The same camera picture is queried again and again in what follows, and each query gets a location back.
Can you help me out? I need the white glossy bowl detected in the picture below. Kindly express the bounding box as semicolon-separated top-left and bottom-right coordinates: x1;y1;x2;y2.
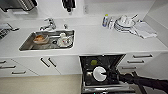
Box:
92;66;109;83

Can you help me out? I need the stainless steel dishwasher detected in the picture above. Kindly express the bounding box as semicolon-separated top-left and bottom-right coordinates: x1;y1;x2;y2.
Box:
78;53;135;94

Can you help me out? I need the grey dishwasher rack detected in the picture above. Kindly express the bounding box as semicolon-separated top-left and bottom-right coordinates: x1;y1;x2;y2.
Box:
83;66;118;86

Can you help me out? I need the white two-door sink cabinet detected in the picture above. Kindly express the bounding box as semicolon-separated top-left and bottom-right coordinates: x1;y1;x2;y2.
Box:
14;54;83;77

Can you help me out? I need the small white container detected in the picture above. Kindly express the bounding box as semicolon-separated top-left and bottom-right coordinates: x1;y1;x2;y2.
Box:
108;16;115;30

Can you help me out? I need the stack of white dishes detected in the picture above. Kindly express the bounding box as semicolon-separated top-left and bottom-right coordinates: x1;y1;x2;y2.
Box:
114;14;137;33

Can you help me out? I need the dish soap bottle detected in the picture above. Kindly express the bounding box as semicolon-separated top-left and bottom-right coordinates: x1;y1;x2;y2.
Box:
102;13;110;29

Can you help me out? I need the white folded cloth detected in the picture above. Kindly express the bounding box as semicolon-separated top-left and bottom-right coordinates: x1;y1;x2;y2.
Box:
131;21;158;40

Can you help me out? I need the white cup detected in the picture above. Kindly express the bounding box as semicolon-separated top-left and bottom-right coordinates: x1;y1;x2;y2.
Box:
56;32;73;47

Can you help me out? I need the chrome sink side sprayer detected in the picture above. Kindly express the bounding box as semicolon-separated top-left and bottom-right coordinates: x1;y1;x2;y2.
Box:
63;23;69;30

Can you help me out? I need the chrome faucet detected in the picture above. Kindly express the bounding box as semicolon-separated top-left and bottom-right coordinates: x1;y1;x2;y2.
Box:
39;17;58;32

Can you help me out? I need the steel kitchen sink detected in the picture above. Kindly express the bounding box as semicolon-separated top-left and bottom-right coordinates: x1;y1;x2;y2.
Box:
18;28;76;52

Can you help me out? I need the white wall outlet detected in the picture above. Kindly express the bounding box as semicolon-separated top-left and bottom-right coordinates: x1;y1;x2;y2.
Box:
82;4;90;15

